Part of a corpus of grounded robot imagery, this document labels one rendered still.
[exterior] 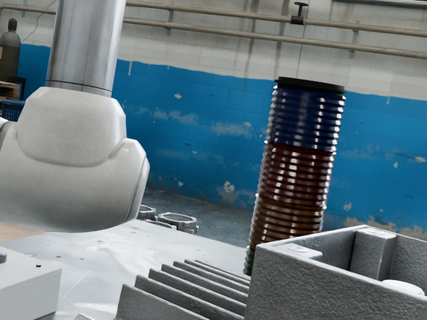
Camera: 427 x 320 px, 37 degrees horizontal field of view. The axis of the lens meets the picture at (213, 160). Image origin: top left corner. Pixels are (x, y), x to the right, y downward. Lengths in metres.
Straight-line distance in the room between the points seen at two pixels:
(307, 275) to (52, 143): 0.73
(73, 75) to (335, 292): 0.77
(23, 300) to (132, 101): 6.25
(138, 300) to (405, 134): 5.92
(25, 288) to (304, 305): 0.82
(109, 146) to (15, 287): 0.25
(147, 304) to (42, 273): 0.76
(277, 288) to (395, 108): 5.98
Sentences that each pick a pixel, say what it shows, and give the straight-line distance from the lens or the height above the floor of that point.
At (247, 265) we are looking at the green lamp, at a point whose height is 1.06.
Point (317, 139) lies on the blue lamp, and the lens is 0.51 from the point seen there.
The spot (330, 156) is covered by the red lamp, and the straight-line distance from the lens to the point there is 0.52.
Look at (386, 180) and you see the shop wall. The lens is 6.24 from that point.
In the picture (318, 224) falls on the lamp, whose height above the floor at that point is 1.11.
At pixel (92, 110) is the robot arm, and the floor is 1.14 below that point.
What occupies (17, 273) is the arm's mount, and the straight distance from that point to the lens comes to 1.05.
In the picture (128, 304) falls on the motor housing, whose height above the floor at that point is 1.09.
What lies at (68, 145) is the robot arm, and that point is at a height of 1.09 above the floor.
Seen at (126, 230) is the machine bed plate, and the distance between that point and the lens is 1.69.
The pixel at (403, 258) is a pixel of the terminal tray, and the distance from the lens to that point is 0.33.
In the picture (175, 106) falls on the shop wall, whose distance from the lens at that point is 6.96.
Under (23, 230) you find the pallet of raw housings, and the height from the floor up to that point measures 0.35.
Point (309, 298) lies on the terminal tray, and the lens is 0.24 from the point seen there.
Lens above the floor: 1.20
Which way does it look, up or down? 6 degrees down
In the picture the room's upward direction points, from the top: 9 degrees clockwise
